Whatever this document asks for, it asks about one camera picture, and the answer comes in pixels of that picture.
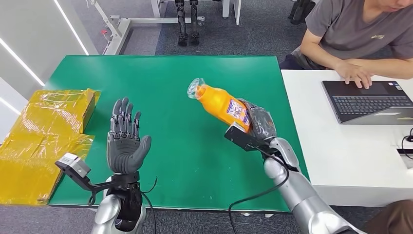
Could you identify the black left camera bracket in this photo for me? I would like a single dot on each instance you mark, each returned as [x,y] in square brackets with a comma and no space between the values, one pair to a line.
[96,186]

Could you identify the green table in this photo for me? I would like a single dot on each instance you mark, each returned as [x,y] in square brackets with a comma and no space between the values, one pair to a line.
[180,155]

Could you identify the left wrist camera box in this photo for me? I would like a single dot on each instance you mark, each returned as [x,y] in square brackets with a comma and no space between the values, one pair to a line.
[75,165]

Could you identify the orange juice bottle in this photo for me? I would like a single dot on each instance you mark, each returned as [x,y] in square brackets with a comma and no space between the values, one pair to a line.
[216,101]

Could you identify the black object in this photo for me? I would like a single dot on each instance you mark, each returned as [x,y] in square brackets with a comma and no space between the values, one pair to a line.
[300,11]

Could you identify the brown rounded object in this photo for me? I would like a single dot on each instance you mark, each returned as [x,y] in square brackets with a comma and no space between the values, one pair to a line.
[393,221]

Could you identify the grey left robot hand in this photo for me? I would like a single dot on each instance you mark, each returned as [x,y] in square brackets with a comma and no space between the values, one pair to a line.
[125,155]

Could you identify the yellow taped cardboard box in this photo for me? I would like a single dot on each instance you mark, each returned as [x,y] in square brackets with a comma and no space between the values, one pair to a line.
[38,129]

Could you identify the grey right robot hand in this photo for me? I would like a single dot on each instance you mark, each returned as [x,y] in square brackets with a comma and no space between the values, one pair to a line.
[263,124]

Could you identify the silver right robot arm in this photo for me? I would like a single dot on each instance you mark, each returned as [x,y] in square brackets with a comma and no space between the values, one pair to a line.
[300,190]

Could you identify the white desk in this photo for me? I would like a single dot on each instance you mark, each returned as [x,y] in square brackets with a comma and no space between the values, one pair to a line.
[348,155]

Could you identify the person's hand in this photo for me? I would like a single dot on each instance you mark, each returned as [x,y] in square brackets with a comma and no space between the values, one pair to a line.
[355,72]

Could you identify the black laptop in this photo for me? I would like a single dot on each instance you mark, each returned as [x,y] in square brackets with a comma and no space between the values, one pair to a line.
[364,103]

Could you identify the small red clamp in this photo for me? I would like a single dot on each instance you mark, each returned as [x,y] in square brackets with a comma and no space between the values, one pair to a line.
[104,32]

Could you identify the person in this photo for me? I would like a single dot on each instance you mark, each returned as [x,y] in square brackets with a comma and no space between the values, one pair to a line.
[348,29]

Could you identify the white metal gantry frame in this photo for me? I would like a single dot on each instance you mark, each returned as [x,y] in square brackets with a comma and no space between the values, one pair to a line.
[119,35]

